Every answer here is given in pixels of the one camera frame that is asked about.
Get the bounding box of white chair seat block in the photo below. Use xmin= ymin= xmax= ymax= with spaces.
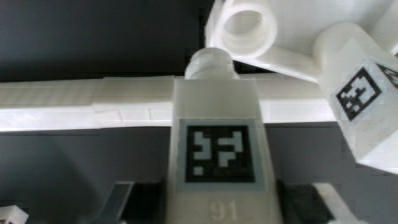
xmin=204 ymin=0 xmax=398 ymax=81

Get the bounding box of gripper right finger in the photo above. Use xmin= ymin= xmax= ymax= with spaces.
xmin=277 ymin=182 xmax=368 ymax=224

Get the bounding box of white chair leg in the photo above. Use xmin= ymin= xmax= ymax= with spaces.
xmin=313 ymin=23 xmax=398 ymax=175
xmin=165 ymin=48 xmax=283 ymax=224

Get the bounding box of white front rail barrier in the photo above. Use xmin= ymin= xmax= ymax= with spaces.
xmin=0 ymin=73 xmax=334 ymax=133

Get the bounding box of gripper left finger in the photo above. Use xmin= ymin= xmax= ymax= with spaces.
xmin=89 ymin=181 xmax=135 ymax=224

